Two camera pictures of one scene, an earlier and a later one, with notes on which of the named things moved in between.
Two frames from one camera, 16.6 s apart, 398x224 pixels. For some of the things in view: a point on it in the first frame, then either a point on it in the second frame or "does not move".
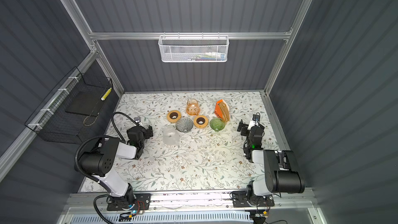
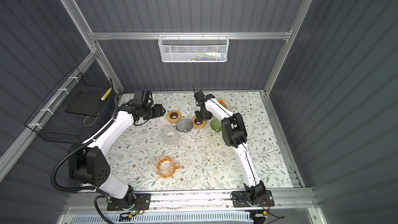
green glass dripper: [217, 124] does not move
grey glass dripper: [184, 125] does not move
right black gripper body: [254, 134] to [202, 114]
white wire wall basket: [193, 49] does not move
